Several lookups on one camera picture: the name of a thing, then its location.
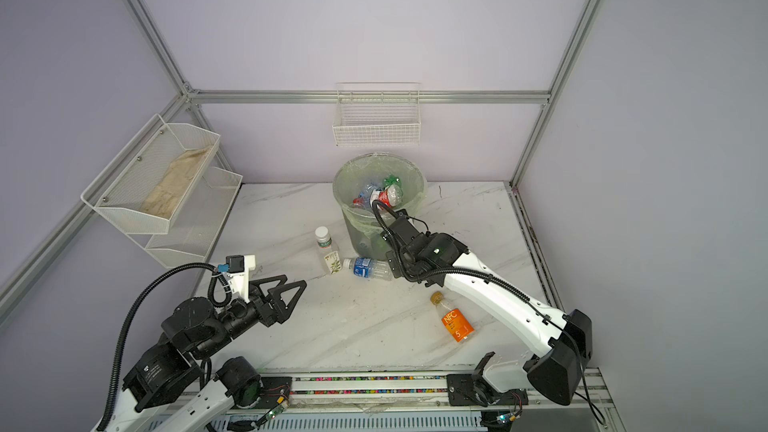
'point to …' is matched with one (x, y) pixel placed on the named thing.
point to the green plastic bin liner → (360, 171)
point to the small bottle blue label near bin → (369, 268)
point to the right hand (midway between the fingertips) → (410, 251)
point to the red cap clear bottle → (391, 195)
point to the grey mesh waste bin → (363, 235)
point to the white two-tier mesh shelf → (194, 233)
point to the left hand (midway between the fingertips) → (295, 284)
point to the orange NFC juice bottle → (453, 319)
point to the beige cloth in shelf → (168, 194)
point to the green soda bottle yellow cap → (391, 180)
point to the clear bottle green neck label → (330, 252)
